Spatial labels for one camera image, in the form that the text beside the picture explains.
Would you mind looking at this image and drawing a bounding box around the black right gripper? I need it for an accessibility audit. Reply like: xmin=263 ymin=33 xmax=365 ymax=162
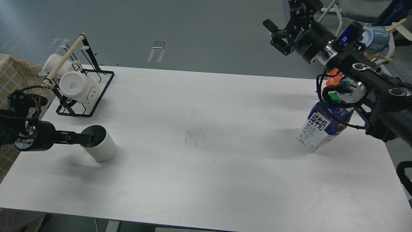
xmin=262 ymin=17 xmax=336 ymax=63

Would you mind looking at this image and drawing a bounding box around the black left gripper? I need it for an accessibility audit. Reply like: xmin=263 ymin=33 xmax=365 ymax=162
xmin=14 ymin=121 xmax=95 ymax=151

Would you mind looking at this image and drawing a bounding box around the white ribbed cup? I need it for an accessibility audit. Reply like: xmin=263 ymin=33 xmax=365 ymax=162
xmin=80 ymin=125 xmax=117 ymax=162

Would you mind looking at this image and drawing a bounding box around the blue white milk carton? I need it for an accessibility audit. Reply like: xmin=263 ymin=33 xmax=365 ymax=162
xmin=296 ymin=101 xmax=354 ymax=152

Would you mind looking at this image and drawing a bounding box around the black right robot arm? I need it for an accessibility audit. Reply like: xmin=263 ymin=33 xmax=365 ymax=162
xmin=262 ymin=16 xmax=411 ymax=145

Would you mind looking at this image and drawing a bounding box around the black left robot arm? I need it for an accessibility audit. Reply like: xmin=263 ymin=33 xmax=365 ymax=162
xmin=0 ymin=84 xmax=97 ymax=151

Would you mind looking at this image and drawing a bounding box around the white mug on rack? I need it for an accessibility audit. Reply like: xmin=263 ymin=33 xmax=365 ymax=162
xmin=39 ymin=54 xmax=77 ymax=77
xmin=59 ymin=72 xmax=100 ymax=104

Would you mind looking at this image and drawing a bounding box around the orange plastic mug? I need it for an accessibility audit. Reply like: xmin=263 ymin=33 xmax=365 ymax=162
xmin=325 ymin=68 xmax=344 ymax=86

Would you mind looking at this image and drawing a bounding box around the white rear mug on rack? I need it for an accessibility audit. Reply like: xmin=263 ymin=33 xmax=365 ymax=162
xmin=39 ymin=54 xmax=77 ymax=77

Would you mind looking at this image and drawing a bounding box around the beige checkered cloth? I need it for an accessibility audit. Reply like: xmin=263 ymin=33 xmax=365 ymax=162
xmin=0 ymin=54 xmax=54 ymax=180

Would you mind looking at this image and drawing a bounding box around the wooden mug tree stand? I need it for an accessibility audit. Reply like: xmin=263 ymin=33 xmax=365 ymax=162
xmin=361 ymin=18 xmax=412 ymax=64

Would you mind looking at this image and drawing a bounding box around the blue plastic mug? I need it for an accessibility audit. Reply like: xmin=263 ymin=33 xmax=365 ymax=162
xmin=361 ymin=25 xmax=390 ymax=54

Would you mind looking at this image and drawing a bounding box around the black wire cup rack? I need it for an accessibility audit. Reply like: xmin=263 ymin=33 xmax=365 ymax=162
xmin=39 ymin=33 xmax=115 ymax=117

